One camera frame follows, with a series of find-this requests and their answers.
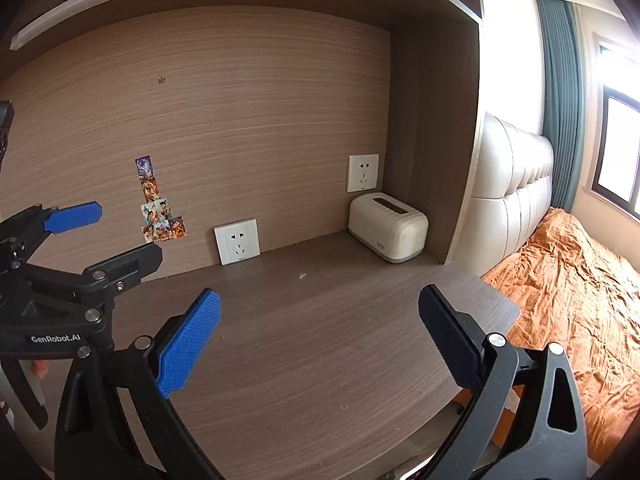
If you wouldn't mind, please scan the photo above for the white square trash bin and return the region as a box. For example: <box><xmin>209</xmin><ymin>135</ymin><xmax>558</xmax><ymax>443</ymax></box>
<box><xmin>394</xmin><ymin>467</ymin><xmax>420</xmax><ymax>480</ymax></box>

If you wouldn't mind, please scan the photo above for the person's left hand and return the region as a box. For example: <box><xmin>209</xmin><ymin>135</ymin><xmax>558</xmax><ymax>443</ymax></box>
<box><xmin>32</xmin><ymin>360</ymin><xmax>50</xmax><ymax>379</ymax></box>

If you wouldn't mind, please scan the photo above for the colourful sticker cluster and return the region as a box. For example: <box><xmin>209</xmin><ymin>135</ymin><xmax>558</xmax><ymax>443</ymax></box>
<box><xmin>136</xmin><ymin>155</ymin><xmax>186</xmax><ymax>243</ymax></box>

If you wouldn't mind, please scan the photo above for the orange bed blanket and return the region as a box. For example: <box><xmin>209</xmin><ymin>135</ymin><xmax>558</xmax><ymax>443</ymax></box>
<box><xmin>457</xmin><ymin>205</ymin><xmax>639</xmax><ymax>465</ymax></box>

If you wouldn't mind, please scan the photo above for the white toaster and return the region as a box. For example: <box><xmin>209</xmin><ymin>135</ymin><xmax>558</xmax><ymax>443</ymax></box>
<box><xmin>348</xmin><ymin>192</ymin><xmax>428</xmax><ymax>263</ymax></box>

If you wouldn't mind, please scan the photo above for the white padded headboard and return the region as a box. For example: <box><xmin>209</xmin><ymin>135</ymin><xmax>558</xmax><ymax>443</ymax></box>
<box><xmin>454</xmin><ymin>114</ymin><xmax>553</xmax><ymax>276</ymax></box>

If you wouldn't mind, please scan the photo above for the dark framed window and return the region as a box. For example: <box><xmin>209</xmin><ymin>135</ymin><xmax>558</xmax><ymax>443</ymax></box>
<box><xmin>591</xmin><ymin>41</ymin><xmax>639</xmax><ymax>218</ymax></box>

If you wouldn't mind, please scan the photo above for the teal curtain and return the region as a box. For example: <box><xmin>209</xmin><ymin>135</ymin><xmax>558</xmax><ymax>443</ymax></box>
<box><xmin>536</xmin><ymin>0</ymin><xmax>586</xmax><ymax>211</ymax></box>

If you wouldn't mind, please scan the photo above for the lower white wall socket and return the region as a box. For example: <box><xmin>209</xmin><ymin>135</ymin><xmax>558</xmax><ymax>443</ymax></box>
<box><xmin>214</xmin><ymin>219</ymin><xmax>260</xmax><ymax>266</ymax></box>

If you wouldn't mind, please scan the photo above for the white wall socket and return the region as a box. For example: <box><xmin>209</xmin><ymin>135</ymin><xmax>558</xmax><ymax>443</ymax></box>
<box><xmin>346</xmin><ymin>154</ymin><xmax>378</xmax><ymax>193</ymax></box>
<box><xmin>214</xmin><ymin>219</ymin><xmax>260</xmax><ymax>266</ymax></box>

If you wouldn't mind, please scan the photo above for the upper white wall socket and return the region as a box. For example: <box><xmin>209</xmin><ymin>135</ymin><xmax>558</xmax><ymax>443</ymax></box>
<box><xmin>346</xmin><ymin>154</ymin><xmax>378</xmax><ymax>193</ymax></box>

